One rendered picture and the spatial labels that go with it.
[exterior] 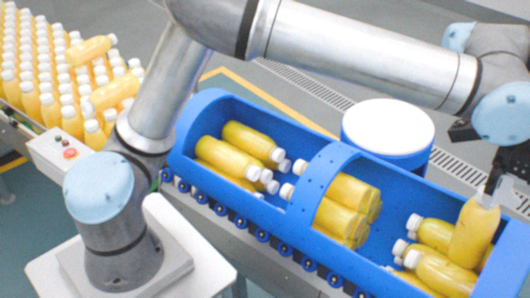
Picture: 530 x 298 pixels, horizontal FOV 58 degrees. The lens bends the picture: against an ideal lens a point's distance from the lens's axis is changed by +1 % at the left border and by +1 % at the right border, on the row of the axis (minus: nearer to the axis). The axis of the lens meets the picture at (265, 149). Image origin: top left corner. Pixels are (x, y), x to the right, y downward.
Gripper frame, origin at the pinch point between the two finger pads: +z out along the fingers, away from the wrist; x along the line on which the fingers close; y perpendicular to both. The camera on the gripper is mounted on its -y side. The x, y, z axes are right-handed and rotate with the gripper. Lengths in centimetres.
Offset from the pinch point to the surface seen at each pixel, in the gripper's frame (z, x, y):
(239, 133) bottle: 18, 3, -65
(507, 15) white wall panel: 119, 339, -74
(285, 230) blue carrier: 21.4, -15.0, -35.2
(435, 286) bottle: 19.8, -9.4, -2.0
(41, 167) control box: 28, -35, -110
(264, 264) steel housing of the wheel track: 43, -14, -44
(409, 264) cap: 19.5, -7.9, -8.5
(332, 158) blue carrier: 7.5, -1.0, -32.4
